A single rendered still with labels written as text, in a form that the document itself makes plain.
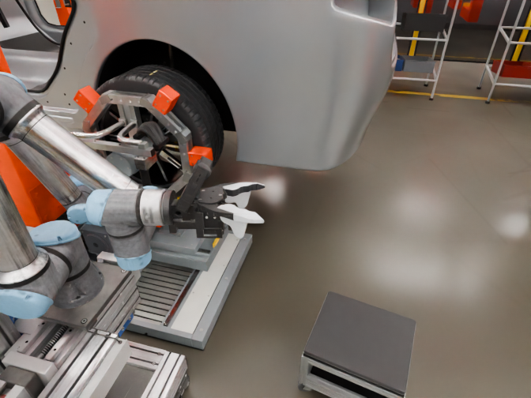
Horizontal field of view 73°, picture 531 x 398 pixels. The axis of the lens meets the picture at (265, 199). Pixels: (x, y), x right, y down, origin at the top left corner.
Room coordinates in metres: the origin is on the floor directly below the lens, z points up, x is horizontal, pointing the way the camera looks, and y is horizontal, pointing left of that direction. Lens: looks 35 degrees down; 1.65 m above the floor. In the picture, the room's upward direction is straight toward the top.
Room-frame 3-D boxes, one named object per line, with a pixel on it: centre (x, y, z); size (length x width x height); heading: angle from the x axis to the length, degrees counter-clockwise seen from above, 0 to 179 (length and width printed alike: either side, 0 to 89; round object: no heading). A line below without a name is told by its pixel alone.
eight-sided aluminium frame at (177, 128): (1.57, 0.61, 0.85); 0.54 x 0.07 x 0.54; 75
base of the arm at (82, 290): (0.73, 0.56, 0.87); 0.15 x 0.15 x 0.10
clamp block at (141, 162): (1.32, 0.50, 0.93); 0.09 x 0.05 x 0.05; 165
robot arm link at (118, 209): (0.59, 0.30, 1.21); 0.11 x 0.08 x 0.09; 89
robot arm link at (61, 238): (0.72, 0.56, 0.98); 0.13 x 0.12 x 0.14; 0
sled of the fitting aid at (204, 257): (1.72, 0.53, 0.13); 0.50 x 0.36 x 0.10; 75
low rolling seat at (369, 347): (0.90, -0.40, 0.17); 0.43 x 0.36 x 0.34; 65
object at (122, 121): (1.47, 0.74, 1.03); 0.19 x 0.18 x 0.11; 165
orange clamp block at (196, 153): (1.49, 0.30, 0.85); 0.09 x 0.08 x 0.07; 75
